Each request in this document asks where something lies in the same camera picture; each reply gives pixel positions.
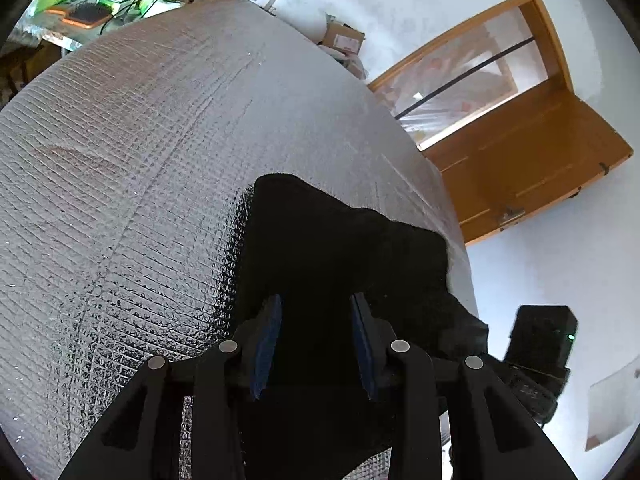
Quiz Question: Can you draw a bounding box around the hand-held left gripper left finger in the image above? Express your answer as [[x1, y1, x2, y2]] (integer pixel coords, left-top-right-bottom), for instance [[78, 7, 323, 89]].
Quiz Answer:
[[59, 294, 285, 480]]

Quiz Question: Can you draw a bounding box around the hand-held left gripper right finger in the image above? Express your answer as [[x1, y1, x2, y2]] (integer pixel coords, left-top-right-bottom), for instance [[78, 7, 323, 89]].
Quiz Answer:
[[348, 292, 578, 480]]

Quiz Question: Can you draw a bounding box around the black garment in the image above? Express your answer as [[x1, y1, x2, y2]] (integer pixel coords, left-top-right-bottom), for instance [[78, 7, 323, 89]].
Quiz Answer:
[[230, 172, 491, 480]]

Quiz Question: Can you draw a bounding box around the white paper sheet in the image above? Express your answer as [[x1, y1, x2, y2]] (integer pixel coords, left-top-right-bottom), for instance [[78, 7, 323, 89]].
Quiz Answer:
[[585, 360, 635, 453]]

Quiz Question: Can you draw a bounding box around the wooden door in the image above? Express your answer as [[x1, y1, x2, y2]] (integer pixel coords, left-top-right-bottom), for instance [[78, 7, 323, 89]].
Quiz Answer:
[[430, 82, 635, 246]]

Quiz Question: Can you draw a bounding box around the printed plastic door curtain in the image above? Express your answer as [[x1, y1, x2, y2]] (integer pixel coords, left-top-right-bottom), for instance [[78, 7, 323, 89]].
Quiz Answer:
[[375, 7, 548, 148]]

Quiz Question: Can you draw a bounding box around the silver quilted mat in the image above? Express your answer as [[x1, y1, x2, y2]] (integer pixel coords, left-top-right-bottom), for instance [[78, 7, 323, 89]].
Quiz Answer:
[[0, 0, 481, 480]]

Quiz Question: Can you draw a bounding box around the black curtain strip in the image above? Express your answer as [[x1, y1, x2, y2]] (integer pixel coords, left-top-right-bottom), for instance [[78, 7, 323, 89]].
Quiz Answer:
[[395, 35, 533, 118]]

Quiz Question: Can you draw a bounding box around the open cardboard box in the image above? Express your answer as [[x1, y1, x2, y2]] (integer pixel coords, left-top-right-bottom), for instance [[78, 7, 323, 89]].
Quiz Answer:
[[320, 20, 366, 56]]

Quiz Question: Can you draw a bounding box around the metal door handle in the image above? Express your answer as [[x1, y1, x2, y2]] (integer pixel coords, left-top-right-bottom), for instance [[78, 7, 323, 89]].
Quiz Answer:
[[495, 207, 526, 231]]

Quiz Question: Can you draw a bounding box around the wooden door frame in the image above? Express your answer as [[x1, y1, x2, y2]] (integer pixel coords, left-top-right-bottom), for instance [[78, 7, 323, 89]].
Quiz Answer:
[[367, 0, 576, 153]]

